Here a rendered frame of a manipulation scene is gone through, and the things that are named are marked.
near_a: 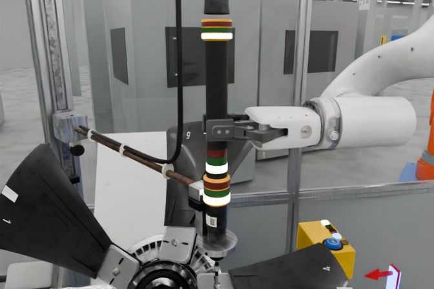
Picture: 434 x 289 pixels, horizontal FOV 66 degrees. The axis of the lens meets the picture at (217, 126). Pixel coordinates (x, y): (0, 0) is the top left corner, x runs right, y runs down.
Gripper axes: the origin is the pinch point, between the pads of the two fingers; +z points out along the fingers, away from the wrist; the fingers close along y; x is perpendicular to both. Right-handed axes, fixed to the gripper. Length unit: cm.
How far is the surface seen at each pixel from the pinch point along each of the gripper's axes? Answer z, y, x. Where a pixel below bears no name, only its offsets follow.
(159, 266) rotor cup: 9.4, -2.1, -22.5
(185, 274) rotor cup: 5.4, -3.2, -23.7
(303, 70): -44, 70, 2
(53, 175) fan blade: 27.7, 9.6, -10.6
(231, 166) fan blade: -4.4, 9.3, -10.4
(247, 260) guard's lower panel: -25, 70, -79
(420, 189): -103, 70, -50
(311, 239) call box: -32, 28, -41
